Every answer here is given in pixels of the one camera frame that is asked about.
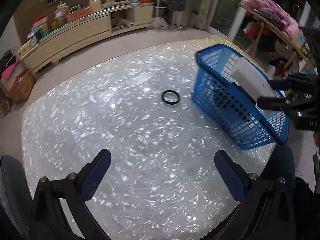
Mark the blue plastic laundry basket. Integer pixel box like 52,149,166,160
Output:
192,44,289,150

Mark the pink cloth on stool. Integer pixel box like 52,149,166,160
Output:
1,56,19,79

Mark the white plastic jug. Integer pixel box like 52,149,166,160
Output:
89,0,102,12

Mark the pink clothes pile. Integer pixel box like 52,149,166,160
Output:
241,0,299,38

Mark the white towel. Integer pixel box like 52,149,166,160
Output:
231,57,277,107

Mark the pink storage box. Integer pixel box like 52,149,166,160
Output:
67,6,93,23

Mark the black ring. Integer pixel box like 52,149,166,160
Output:
161,89,181,106

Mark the grey queen chair cover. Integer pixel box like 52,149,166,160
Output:
1,155,33,239

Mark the paper towel roll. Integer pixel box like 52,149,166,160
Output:
122,19,135,28

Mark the black paper bag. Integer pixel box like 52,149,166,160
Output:
168,0,185,12

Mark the black plush toy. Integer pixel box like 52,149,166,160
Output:
210,81,251,123

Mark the patterned curtain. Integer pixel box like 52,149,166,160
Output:
194,0,213,29

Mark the cardboard box on floor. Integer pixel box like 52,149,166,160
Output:
9,69,36,103

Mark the cream tv cabinet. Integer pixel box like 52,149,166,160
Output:
20,3,153,73

